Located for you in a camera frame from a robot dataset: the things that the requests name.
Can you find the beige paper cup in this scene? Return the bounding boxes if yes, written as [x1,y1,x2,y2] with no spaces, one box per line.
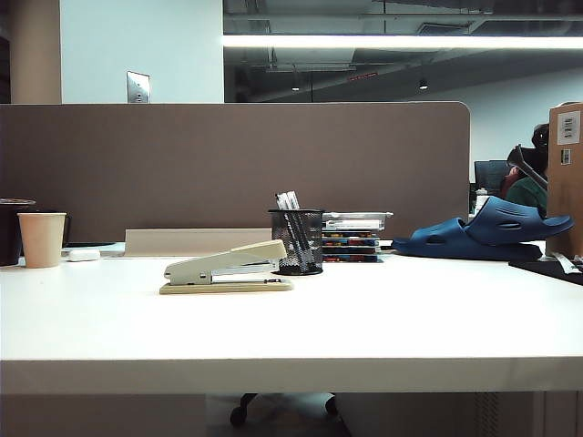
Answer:
[16,211,67,269]

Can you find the clear plastic box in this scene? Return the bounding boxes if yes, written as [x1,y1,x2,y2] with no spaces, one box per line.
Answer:
[322,210,394,231]

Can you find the brown cardboard box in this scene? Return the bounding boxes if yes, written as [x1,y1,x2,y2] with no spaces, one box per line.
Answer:
[545,100,583,257]

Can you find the grey flat tray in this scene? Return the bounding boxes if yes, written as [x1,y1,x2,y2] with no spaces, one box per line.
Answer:
[61,241,127,258]

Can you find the small white eraser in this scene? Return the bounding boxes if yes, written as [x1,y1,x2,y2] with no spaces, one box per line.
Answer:
[66,248,101,263]

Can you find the black round container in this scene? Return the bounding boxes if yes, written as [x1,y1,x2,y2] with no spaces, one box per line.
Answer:
[0,198,36,268]

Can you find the black office chair headrest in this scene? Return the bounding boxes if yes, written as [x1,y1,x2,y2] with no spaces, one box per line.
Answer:
[506,144,549,188]

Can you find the person in green shirt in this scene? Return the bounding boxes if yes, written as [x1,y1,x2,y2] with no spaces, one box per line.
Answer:
[499,121,550,215]

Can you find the black desk mat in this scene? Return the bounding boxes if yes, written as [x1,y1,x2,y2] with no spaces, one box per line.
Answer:
[508,243,583,287]

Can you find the grey white small object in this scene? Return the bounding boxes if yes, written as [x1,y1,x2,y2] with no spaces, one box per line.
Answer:
[548,251,583,275]

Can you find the black mesh pen holder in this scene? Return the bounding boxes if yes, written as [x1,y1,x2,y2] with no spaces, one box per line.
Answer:
[267,208,325,277]

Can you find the pens in holder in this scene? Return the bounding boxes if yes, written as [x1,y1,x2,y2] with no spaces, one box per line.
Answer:
[274,192,312,270]

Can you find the long ceiling light strip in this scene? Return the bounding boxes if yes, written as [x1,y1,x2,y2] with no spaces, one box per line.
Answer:
[221,34,583,50]

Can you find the beige desk stapler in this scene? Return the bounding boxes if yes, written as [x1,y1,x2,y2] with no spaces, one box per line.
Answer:
[159,239,296,296]

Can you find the brown desk partition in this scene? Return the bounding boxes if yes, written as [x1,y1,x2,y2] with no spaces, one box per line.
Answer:
[0,100,471,256]

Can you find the metal wall switch plate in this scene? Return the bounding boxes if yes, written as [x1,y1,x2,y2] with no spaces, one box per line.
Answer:
[126,70,152,104]

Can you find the beige cable tray lid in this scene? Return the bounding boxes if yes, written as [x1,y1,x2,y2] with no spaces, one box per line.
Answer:
[124,228,273,258]

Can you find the black computer monitor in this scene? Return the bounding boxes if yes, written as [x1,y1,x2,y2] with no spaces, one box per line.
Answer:
[473,159,518,198]

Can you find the colourful flat box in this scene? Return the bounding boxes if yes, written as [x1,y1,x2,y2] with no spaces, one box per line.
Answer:
[322,246,383,257]
[322,229,382,240]
[322,254,385,265]
[322,238,381,249]

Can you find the blue rubber slipper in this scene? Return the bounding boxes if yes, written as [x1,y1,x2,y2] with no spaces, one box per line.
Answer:
[390,217,543,262]
[464,196,576,248]

